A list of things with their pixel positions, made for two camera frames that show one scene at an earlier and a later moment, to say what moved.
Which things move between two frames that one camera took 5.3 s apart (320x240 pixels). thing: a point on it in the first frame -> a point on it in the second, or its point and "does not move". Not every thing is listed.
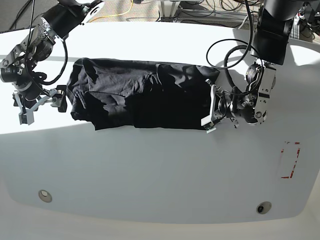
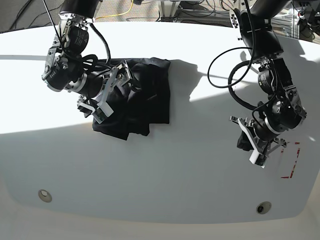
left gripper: x=28 y=106 -> x=98 y=84
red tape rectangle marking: x=297 y=156 does not move
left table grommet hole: x=45 y=196 does not move
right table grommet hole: x=263 y=207 does not move
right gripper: x=221 y=105 -> x=260 y=140
